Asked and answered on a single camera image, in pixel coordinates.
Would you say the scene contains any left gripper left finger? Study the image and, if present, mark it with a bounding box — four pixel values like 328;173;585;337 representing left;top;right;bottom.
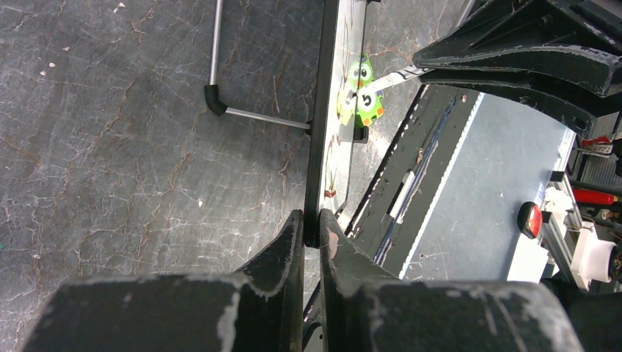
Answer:
24;210;304;351

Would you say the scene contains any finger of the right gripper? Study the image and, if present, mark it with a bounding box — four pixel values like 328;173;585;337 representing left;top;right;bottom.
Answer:
420;70;621;137
412;1;621;98

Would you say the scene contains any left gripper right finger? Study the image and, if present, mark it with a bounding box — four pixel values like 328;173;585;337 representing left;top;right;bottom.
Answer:
318;209;582;351

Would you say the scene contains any white marker brown cap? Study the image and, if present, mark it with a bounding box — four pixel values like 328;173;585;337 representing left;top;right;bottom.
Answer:
354;65;432;97

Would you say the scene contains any white whiteboard black frame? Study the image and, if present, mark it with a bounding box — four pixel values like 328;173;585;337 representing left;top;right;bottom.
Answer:
204;0;382;249

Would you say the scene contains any red fire extinguisher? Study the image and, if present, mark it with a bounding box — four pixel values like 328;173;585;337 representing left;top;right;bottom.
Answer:
573;188;621;205

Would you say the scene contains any red emergency stop button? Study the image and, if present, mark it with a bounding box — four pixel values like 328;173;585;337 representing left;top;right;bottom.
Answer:
516;202;543;239

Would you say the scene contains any green owl number block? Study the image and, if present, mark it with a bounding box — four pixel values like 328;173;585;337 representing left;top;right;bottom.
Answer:
336;54;384;128

